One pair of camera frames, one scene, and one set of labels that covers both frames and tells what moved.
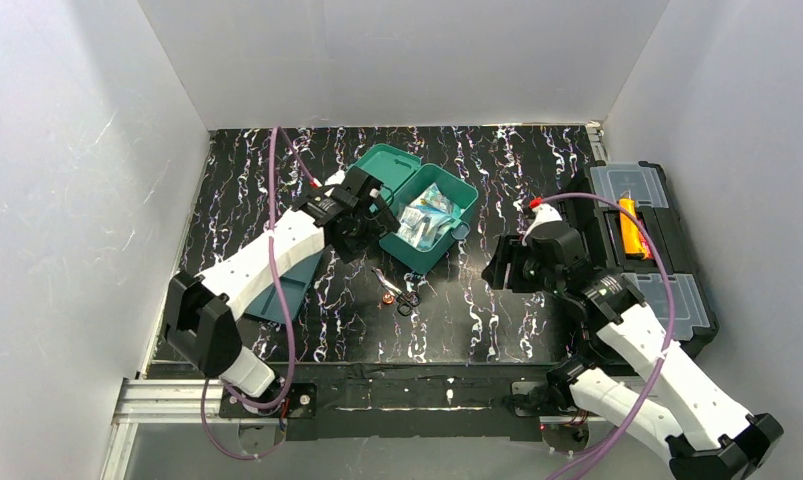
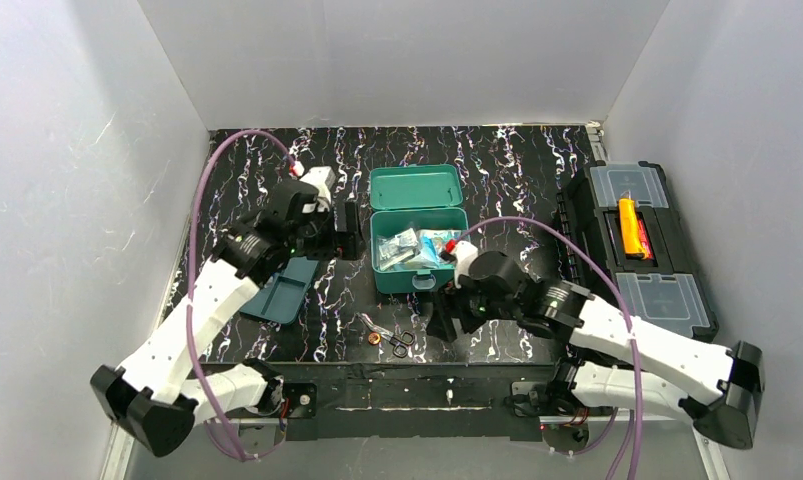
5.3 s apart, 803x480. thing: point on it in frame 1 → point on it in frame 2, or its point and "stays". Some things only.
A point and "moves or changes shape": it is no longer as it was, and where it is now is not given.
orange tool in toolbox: (631, 233) stays
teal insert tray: (295, 285) stays
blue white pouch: (433, 200) → (432, 242)
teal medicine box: (432, 204) moves or changes shape
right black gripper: (503, 263) → (443, 312)
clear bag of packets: (418, 221) → (397, 249)
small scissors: (406, 300) → (400, 340)
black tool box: (622, 245) stays
